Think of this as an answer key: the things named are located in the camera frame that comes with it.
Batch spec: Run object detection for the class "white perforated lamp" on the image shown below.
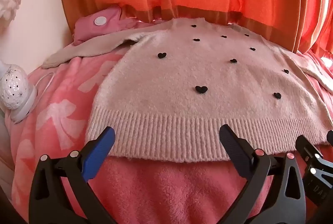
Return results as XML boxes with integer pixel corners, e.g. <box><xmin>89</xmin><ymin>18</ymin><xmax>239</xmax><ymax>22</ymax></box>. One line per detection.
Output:
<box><xmin>0</xmin><ymin>62</ymin><xmax>38</xmax><ymax>124</ymax></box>

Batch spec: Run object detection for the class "pink sweater with black hearts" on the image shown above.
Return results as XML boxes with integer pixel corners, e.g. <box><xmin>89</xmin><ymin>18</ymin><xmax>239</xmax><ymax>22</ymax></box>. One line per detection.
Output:
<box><xmin>42</xmin><ymin>17</ymin><xmax>333</xmax><ymax>163</ymax></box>

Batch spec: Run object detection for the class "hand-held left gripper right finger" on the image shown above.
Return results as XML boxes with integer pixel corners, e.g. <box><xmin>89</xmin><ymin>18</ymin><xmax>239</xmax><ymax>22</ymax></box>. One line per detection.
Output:
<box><xmin>219</xmin><ymin>124</ymin><xmax>308</xmax><ymax>224</ymax></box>

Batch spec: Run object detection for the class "pink cushion with white button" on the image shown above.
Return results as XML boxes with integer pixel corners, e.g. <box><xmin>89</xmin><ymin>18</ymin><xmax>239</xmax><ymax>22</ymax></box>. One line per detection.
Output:
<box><xmin>73</xmin><ymin>5</ymin><xmax>157</xmax><ymax>46</ymax></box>

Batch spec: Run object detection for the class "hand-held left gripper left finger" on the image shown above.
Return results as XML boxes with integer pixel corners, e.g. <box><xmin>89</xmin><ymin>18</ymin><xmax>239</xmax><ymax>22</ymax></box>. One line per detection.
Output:
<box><xmin>29</xmin><ymin>126</ymin><xmax>116</xmax><ymax>224</ymax></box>

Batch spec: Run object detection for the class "pink blanket with bow print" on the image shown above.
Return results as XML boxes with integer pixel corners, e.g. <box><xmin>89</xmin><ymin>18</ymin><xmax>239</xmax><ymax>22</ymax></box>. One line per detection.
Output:
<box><xmin>10</xmin><ymin>39</ymin><xmax>333</xmax><ymax>224</ymax></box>

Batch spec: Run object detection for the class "white cable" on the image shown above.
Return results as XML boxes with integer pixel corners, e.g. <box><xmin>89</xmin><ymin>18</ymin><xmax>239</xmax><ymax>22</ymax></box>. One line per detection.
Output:
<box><xmin>33</xmin><ymin>72</ymin><xmax>56</xmax><ymax>101</ymax></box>

